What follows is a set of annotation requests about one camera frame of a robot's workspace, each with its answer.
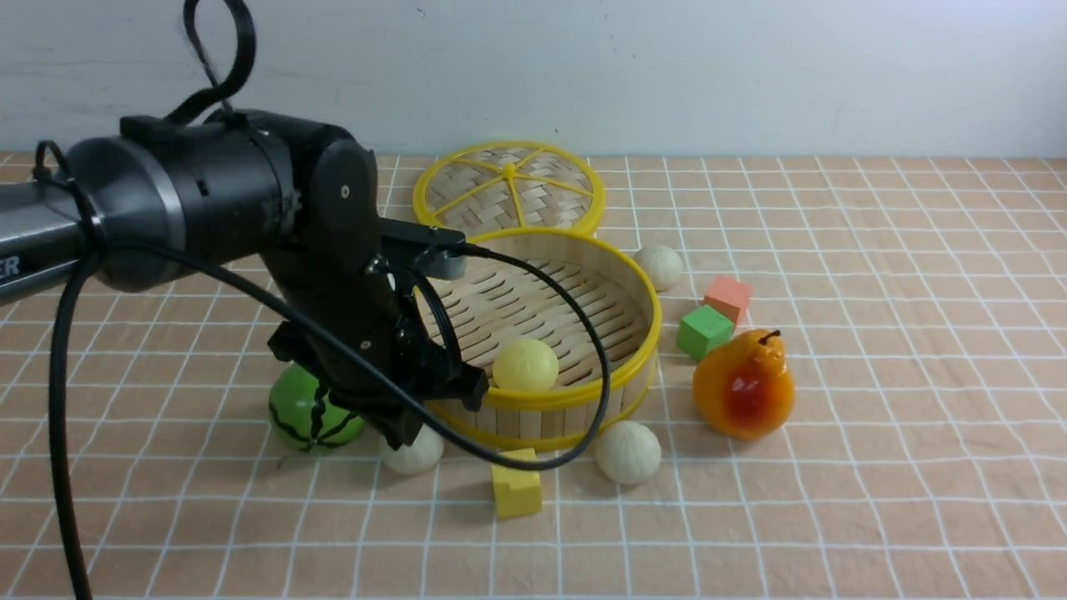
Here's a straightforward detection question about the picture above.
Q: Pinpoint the green toy watermelon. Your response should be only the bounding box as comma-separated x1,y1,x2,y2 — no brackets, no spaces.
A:
268,363,363,455

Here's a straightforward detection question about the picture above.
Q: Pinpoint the bamboo steamer tray yellow rim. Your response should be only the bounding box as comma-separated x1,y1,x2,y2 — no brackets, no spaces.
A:
407,227,664,453

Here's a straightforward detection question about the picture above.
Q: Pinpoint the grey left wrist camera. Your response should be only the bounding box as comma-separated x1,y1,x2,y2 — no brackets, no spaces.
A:
378,217,468,281

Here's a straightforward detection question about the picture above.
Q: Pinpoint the woven bamboo steamer lid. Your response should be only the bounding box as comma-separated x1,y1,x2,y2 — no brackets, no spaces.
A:
413,141,606,237

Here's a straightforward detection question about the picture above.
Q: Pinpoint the orange toy pear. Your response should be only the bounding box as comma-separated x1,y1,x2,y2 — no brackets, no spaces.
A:
691,329,796,442

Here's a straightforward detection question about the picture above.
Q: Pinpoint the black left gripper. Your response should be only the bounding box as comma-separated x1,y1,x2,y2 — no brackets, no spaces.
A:
262,217,490,451

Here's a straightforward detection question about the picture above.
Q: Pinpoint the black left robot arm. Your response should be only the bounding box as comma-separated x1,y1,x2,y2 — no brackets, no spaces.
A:
1,111,488,411

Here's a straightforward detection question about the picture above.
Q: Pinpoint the yellow bun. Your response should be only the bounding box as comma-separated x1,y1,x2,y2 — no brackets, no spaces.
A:
492,337,560,393

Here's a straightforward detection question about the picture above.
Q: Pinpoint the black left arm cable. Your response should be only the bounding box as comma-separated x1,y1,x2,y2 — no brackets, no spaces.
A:
33,0,612,600

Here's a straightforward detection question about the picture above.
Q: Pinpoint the yellow cube block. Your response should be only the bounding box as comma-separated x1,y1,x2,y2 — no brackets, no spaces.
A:
490,464,544,520

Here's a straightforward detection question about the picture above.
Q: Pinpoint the white bun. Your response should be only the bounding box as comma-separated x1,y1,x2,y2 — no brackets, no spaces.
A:
594,421,663,487
378,426,443,476
633,244,684,293

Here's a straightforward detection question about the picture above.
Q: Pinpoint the green cube block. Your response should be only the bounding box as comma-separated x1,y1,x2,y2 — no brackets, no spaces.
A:
676,305,735,362

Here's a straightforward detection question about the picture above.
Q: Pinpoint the salmon cube block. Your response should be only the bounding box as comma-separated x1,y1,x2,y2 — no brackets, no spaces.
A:
704,277,754,328

